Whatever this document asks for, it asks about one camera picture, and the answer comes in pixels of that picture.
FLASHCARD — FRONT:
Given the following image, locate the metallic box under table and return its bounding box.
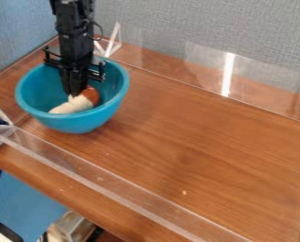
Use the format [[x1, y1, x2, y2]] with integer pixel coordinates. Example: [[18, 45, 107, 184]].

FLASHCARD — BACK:
[[37, 211, 96, 242]]

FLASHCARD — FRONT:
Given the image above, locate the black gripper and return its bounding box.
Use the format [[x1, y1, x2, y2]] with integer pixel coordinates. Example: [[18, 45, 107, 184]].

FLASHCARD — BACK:
[[42, 33, 105, 96]]

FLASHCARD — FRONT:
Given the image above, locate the clear acrylic back barrier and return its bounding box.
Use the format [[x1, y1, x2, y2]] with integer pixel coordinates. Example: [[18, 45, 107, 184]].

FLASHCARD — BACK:
[[112, 24, 300, 121]]

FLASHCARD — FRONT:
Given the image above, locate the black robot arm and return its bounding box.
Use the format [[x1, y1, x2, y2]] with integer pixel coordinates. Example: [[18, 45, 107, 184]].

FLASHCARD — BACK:
[[42, 0, 105, 96]]

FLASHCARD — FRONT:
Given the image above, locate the clear acrylic barrier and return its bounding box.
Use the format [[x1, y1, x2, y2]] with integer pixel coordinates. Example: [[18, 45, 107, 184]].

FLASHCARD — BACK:
[[0, 126, 251, 242], [112, 24, 300, 121]]

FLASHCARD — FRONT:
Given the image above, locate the blue bowl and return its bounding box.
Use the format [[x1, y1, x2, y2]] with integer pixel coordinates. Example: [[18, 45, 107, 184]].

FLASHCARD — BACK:
[[14, 59, 129, 134]]

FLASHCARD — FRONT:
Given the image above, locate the toy mushroom brown cap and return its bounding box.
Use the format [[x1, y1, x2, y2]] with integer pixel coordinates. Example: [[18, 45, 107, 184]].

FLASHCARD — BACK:
[[48, 86, 103, 115]]

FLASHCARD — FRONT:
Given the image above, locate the clear acrylic front barrier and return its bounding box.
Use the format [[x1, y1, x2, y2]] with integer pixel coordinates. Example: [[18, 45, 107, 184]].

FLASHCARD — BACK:
[[0, 126, 251, 242]]

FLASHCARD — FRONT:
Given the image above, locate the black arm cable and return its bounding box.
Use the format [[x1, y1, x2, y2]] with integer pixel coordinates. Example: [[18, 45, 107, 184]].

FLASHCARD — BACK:
[[83, 17, 105, 42]]

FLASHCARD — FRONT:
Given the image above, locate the clear acrylic corner bracket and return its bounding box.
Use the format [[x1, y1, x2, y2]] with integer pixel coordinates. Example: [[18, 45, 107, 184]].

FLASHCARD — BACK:
[[95, 23, 123, 58]]

